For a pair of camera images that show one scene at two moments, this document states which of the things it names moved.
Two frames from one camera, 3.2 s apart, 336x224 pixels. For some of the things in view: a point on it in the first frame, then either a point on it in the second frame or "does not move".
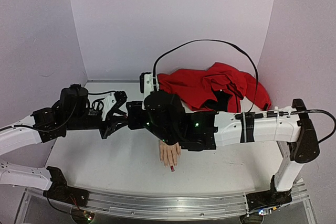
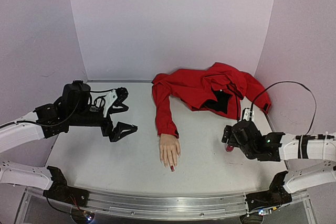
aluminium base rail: x=153 y=206 does not move
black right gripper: x=133 y=115 to x=227 y=135
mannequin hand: x=169 y=154 does not move
